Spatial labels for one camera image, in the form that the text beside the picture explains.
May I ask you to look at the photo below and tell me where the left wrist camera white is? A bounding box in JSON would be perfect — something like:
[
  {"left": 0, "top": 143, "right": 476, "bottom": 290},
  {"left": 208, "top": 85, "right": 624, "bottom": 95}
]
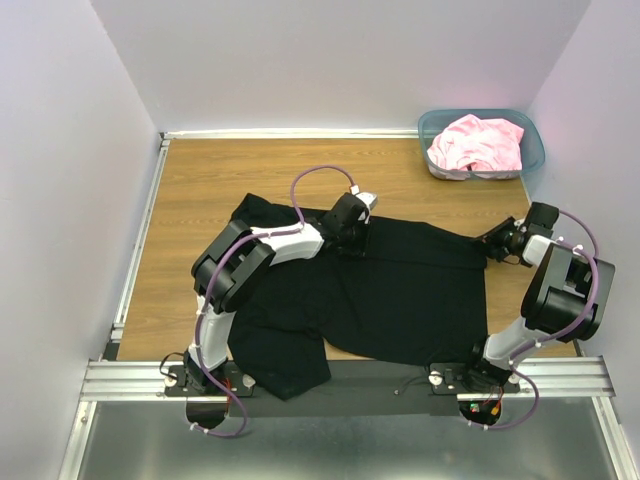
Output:
[{"left": 350, "top": 185, "right": 378, "bottom": 213}]

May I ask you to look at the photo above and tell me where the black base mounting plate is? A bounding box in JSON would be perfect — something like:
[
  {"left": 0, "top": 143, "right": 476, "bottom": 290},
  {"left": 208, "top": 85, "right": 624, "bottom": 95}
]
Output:
[{"left": 161, "top": 360, "right": 520, "bottom": 428}]

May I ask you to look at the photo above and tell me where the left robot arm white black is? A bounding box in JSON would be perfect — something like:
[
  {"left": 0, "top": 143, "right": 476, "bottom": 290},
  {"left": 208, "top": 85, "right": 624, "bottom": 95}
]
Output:
[{"left": 160, "top": 187, "right": 378, "bottom": 397}]

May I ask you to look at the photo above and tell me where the pink t shirt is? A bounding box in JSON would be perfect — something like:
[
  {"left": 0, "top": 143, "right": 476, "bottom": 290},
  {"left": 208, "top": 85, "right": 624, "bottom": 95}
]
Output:
[{"left": 427, "top": 114, "right": 524, "bottom": 172}]

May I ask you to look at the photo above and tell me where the black t shirt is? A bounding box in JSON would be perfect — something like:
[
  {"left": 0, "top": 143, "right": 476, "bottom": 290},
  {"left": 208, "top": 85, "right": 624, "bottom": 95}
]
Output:
[{"left": 228, "top": 217, "right": 487, "bottom": 400}]

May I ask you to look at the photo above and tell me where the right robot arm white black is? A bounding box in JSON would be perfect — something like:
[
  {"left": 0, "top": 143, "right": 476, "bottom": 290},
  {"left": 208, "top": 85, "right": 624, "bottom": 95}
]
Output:
[{"left": 459, "top": 202, "right": 616, "bottom": 392}]

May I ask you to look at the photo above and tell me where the teal plastic bin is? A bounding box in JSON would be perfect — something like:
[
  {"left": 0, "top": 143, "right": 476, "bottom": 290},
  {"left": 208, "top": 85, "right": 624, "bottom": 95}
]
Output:
[{"left": 418, "top": 108, "right": 545, "bottom": 181}]

